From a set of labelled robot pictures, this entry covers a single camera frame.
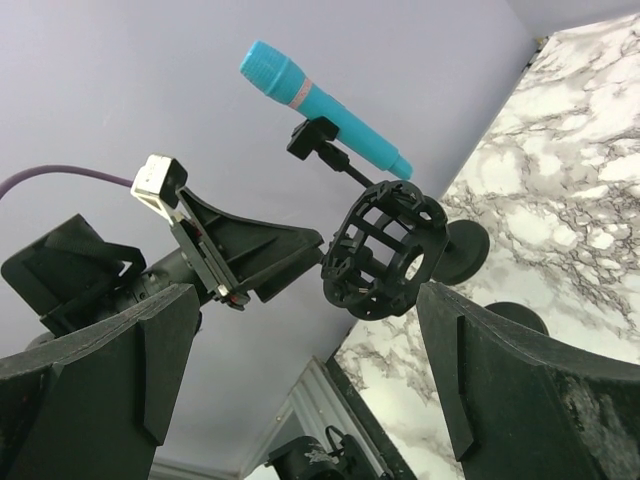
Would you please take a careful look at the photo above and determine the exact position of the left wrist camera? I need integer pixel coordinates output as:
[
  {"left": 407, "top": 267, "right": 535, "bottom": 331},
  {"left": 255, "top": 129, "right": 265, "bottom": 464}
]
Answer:
[{"left": 130, "top": 154, "right": 188, "bottom": 226}]

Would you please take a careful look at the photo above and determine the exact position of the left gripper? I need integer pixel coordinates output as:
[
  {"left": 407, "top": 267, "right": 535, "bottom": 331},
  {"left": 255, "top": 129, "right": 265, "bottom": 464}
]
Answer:
[{"left": 170, "top": 186, "right": 323, "bottom": 308}]

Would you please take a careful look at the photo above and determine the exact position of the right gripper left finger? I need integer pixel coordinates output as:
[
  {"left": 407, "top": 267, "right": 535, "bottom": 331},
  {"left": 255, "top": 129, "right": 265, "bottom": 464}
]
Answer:
[{"left": 1, "top": 285, "right": 196, "bottom": 479}]

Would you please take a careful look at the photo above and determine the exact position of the blue microphone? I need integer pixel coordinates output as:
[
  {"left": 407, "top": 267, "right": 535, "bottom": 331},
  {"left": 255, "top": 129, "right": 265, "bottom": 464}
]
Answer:
[{"left": 239, "top": 41, "right": 413, "bottom": 180}]

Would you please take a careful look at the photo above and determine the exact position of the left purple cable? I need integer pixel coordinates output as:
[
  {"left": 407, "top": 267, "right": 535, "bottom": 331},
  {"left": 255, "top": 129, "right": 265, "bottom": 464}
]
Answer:
[{"left": 0, "top": 164, "right": 139, "bottom": 201}]

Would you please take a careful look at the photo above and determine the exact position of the black blue-microphone desk stand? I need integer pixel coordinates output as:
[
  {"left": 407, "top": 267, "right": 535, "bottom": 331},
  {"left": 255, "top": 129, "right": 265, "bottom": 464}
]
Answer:
[{"left": 287, "top": 117, "right": 490, "bottom": 290}]

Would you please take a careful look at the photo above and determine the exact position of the aluminium frame rail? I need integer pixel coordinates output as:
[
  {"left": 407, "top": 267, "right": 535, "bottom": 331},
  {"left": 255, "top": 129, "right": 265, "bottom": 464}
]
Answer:
[{"left": 239, "top": 358, "right": 363, "bottom": 479}]

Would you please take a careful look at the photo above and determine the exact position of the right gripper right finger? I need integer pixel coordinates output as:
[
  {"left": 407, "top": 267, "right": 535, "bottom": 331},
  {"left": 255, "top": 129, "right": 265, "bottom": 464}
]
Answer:
[{"left": 416, "top": 282, "right": 639, "bottom": 479}]

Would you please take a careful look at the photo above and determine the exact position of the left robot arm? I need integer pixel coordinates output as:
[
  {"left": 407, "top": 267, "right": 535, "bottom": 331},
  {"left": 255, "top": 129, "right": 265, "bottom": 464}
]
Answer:
[{"left": 1, "top": 187, "right": 323, "bottom": 337}]

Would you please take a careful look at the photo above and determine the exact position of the black shock mount desk stand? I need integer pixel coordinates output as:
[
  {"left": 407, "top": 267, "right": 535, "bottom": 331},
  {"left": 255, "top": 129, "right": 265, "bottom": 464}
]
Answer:
[{"left": 318, "top": 179, "right": 549, "bottom": 336}]

